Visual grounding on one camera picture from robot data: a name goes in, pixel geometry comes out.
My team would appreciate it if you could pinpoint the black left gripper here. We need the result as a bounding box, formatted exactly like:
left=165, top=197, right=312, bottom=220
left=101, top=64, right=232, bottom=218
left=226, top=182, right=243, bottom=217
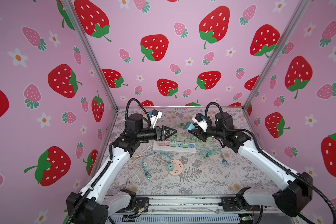
left=136, top=126, right=175, bottom=144

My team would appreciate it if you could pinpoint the teal cable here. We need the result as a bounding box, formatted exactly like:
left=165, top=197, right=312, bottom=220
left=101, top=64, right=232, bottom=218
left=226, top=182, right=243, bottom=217
left=141, top=151, right=173, bottom=179
left=199, top=139, right=229, bottom=166

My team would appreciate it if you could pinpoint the blue charger plug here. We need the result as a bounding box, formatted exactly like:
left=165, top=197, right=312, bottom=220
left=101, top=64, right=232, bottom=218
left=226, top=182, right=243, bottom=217
left=185, top=122, right=195, bottom=131

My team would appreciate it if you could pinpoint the teal charger plug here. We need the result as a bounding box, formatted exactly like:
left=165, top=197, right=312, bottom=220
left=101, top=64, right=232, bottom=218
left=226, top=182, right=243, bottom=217
left=168, top=162, right=174, bottom=172

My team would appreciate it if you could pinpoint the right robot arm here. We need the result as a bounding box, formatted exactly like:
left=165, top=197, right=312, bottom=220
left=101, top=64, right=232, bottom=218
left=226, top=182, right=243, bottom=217
left=185, top=102, right=336, bottom=224

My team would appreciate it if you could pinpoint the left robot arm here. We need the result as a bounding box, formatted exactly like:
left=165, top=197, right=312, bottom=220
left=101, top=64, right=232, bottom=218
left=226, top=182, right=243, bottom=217
left=66, top=98, right=176, bottom=224

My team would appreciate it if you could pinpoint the white multicolour power strip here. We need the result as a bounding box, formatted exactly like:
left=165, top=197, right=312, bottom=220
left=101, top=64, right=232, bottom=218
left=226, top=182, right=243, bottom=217
left=152, top=141, right=196, bottom=154

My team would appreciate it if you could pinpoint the round pink power socket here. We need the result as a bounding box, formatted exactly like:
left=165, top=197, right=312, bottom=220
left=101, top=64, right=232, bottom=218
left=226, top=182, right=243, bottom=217
left=168, top=159, right=184, bottom=176

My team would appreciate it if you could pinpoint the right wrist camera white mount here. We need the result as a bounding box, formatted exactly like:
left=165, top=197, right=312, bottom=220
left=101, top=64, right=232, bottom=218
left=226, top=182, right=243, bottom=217
left=192, top=113, right=208, bottom=132

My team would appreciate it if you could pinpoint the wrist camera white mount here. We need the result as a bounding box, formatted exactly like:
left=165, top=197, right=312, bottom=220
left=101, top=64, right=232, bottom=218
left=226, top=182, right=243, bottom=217
left=149, top=109, right=162, bottom=129
left=192, top=113, right=208, bottom=132

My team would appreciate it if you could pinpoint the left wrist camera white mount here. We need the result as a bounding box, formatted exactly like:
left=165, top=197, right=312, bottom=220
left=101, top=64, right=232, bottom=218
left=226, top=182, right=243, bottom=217
left=149, top=109, right=162, bottom=129

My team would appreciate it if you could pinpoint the white power strip cord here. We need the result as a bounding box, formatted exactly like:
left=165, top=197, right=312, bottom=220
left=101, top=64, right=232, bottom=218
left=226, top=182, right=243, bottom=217
left=114, top=145, right=169, bottom=187

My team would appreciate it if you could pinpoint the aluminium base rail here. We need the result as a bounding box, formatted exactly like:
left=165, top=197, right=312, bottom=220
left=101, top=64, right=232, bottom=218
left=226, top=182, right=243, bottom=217
left=106, top=194, right=303, bottom=224

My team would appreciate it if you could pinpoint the aluminium frame corner post right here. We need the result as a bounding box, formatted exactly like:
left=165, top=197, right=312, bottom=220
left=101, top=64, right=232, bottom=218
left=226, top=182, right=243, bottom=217
left=243, top=0, right=311, bottom=112

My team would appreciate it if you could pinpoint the aluminium frame corner post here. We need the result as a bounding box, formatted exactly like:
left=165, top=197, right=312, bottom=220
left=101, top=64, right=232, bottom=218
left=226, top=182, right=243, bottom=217
left=62, top=0, right=118, bottom=112
left=243, top=0, right=311, bottom=112

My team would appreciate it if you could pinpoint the aluminium frame corner post left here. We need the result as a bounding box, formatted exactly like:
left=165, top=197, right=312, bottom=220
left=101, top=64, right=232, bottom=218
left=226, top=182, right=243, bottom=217
left=62, top=0, right=118, bottom=112

